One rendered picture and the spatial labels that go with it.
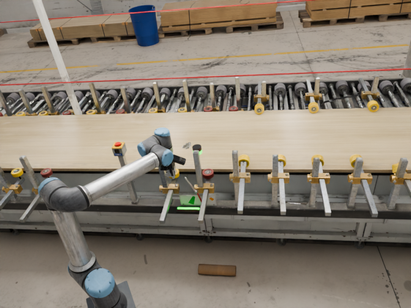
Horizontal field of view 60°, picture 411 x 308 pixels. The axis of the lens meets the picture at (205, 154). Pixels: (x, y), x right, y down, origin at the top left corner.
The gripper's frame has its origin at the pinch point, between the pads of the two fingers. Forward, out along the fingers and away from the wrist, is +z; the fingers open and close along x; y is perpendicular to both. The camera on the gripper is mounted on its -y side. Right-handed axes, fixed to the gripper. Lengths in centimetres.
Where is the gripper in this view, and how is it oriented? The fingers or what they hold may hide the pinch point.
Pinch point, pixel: (174, 176)
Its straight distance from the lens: 232.9
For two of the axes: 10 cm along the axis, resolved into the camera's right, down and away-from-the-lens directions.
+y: -9.9, 0.0, 1.6
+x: -1.3, 6.0, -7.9
